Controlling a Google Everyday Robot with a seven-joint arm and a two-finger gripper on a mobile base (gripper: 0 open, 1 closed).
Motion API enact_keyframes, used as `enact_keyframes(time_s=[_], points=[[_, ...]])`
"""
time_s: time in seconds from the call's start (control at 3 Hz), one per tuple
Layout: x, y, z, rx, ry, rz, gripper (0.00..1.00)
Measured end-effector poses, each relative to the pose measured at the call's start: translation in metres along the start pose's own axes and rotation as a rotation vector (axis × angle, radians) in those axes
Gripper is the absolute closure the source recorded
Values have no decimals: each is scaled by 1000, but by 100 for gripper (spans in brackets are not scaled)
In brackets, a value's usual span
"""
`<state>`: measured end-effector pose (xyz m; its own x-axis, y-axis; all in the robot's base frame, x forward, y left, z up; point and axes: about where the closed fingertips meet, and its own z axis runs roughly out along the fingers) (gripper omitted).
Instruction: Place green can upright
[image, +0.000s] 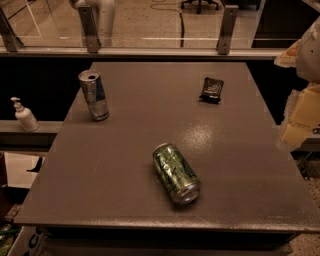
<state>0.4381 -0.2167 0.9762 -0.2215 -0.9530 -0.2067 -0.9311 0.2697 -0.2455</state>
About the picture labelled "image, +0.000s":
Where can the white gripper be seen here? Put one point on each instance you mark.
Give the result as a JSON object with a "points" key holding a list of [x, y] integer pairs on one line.
{"points": [[310, 56]]}

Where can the green soda can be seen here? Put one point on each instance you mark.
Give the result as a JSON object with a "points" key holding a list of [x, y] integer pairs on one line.
{"points": [[178, 178]]}

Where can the silver blue energy drink can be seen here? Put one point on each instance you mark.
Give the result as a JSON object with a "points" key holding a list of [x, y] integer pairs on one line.
{"points": [[93, 91]]}

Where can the black snack packet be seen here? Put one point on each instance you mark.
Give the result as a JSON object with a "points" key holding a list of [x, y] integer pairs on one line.
{"points": [[211, 91]]}

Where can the black office chair base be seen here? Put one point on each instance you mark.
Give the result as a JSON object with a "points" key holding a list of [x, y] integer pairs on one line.
{"points": [[199, 4]]}

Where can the white pipe behind glass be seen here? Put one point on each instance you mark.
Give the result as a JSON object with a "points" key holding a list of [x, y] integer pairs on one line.
{"points": [[104, 14]]}

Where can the white pump lotion bottle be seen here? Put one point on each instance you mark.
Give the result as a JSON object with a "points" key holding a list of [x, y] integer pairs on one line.
{"points": [[25, 116]]}

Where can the white cardboard box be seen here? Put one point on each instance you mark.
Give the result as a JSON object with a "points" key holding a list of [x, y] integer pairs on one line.
{"points": [[30, 242]]}

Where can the grey metal bracket right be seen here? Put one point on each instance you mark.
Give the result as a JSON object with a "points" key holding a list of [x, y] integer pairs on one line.
{"points": [[227, 28]]}

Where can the grey metal bracket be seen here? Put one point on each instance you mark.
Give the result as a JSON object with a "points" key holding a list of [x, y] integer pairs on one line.
{"points": [[227, 28], [89, 28], [11, 42]]}

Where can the grey metal bracket far left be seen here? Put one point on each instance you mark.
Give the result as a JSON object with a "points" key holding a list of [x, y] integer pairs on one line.
{"points": [[11, 42]]}

